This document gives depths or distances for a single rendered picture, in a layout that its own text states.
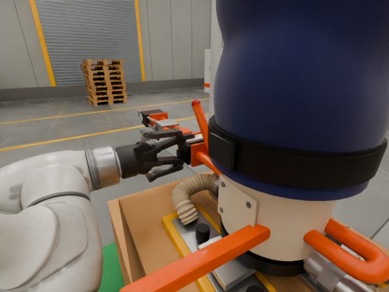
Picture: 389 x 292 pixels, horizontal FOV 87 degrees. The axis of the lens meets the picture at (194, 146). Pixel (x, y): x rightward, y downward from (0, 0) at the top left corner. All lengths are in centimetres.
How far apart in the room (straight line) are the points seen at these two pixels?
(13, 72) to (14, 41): 100
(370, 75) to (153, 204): 49
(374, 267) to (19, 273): 41
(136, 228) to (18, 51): 919
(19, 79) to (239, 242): 944
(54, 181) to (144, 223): 21
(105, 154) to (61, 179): 9
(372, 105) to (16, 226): 41
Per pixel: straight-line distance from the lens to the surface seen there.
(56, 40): 940
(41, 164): 46
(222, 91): 26
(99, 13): 969
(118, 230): 111
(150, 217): 53
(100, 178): 46
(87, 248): 37
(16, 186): 46
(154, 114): 81
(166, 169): 54
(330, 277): 37
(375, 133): 27
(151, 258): 45
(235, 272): 37
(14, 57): 954
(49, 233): 34
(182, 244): 44
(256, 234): 30
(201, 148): 50
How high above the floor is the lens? 129
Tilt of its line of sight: 23 degrees down
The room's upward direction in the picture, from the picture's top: straight up
